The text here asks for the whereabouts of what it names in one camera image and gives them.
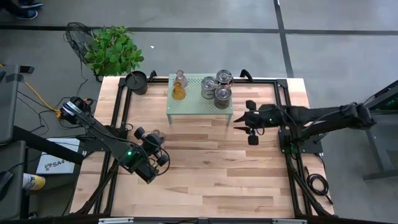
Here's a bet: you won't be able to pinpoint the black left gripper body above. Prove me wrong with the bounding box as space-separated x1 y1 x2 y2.
134 126 170 167

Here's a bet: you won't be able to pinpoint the black aluminium table frame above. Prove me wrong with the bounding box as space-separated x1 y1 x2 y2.
70 77 336 218

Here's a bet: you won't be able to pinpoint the black floor fan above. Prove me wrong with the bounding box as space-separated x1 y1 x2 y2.
63 21 94 66

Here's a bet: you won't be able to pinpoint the silver metal bracket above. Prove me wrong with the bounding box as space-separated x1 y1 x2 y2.
98 217 134 224
272 218 308 224

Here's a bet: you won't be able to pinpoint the green leafy plant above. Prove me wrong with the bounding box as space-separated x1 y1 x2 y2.
83 26 146 77

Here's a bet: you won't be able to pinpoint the person's foot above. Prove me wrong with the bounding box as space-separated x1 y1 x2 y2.
14 9 39 21
17 0 44 9

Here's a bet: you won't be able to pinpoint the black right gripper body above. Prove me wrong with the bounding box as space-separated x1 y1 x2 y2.
245 100 284 146

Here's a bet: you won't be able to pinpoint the coiled black cable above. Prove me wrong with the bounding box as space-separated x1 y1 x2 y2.
306 166 334 205

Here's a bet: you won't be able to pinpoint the black floor cables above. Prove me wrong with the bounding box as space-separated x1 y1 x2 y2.
15 77 103 138

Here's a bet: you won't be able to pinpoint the amber glass candle holder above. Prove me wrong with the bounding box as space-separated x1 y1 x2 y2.
172 81 187 101

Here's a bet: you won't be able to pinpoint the yellow white can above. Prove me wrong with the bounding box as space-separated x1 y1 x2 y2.
22 173 47 191

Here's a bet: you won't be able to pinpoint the yellow cable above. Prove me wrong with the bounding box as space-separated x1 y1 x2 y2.
24 81 65 119

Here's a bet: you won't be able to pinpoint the black metal stand beam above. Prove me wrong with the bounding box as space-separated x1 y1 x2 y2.
12 126 85 166

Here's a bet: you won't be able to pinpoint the green perforated metal shelf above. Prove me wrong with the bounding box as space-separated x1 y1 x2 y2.
165 73 234 126

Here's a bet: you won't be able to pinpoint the grey metal stand frame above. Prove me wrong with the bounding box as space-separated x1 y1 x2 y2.
341 79 398 183

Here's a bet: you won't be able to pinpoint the metal tin candle holder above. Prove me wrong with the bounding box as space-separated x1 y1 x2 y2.
213 84 233 110
216 69 234 86
200 76 218 100

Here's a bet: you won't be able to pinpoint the pink glass candle holder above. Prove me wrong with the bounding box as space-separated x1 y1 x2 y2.
150 129 166 141
174 70 189 88

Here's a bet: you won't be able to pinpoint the black plant pot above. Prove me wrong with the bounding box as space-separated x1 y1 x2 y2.
124 70 149 96

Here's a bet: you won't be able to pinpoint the grey cabinet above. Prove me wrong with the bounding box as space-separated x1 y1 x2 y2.
0 63 35 222

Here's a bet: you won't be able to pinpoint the white printed box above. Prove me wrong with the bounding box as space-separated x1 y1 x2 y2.
35 138 88 175

